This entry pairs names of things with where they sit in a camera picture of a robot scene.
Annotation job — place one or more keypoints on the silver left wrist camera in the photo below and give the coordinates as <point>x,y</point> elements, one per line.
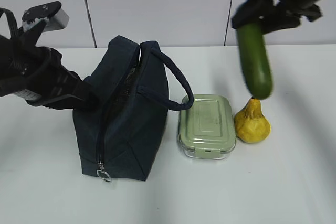
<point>52,14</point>

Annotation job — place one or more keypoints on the dark blue lunch bag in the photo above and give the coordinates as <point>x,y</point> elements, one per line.
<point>137,85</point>

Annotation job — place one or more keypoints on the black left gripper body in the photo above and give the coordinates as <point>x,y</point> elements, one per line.
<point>27,71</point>

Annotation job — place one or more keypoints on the green lid glass container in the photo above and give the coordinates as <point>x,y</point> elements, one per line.
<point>206,130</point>

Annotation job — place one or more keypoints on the yellow pear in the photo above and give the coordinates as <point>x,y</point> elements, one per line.
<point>250,124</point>

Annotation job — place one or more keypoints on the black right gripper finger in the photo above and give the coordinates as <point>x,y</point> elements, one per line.
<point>279,20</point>
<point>251,11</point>

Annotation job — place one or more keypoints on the green cucumber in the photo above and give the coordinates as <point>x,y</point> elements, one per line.
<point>254,61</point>

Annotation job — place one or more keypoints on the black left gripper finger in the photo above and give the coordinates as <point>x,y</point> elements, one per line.
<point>68,91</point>

